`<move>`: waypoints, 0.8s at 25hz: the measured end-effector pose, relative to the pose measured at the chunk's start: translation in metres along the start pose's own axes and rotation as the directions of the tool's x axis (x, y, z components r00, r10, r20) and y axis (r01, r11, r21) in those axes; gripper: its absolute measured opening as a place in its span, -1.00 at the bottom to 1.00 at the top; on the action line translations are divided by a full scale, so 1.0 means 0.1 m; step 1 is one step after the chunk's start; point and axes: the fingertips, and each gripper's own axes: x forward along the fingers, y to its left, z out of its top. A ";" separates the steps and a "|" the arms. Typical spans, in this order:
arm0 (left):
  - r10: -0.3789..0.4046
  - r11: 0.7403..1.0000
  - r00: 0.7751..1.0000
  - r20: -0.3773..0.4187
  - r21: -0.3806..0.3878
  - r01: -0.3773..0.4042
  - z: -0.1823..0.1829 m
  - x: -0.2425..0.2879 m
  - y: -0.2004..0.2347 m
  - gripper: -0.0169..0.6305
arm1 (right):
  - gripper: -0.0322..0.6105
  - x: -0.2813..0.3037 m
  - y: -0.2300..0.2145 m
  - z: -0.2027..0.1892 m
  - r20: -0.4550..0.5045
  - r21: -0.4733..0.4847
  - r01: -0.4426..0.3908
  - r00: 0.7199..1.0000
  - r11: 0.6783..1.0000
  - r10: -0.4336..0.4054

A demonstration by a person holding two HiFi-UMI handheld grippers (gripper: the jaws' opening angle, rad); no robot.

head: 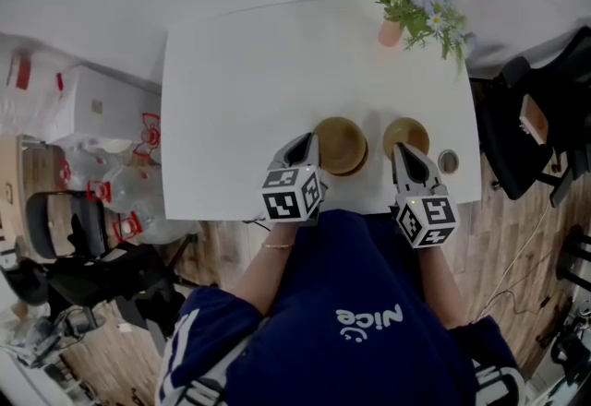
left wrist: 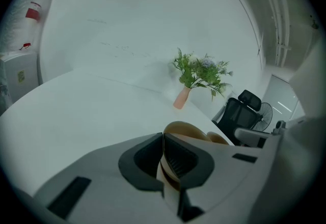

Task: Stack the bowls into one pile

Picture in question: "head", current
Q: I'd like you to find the pile of plastic bags and boxes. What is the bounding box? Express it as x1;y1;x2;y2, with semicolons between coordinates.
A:
0;32;199;246

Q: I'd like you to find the person's right forearm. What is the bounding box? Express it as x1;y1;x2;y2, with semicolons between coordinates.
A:
417;245;470;329

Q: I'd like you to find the white floor cable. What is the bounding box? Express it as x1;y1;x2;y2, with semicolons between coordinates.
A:
477;203;553;320

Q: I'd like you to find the brown cardboard box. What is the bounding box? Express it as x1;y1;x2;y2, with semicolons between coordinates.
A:
517;94;551;142

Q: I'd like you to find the round metal table grommet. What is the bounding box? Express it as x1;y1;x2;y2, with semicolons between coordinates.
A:
437;149;460;174

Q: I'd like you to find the black round stool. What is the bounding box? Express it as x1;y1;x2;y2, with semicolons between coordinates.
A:
556;223;591;294

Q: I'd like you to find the pink vase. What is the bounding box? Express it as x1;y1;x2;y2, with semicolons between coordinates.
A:
377;18;405;48

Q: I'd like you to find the white carton box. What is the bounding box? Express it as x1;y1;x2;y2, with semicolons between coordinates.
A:
50;65;163;151

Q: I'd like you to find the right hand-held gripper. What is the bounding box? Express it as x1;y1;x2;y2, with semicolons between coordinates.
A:
390;141;462;250

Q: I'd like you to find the person's navy blue shirt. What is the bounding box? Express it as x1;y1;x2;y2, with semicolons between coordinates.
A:
154;209;527;406

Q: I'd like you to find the light wooden cabinet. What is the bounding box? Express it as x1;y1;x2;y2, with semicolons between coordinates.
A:
0;134;29;257

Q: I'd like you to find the black office chair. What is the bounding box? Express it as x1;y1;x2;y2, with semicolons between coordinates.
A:
0;189;195;350
468;25;591;207

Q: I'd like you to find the person's left forearm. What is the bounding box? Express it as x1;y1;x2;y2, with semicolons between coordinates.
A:
235;221;296;317

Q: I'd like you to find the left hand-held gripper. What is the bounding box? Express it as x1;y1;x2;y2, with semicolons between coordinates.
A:
259;131;330;228

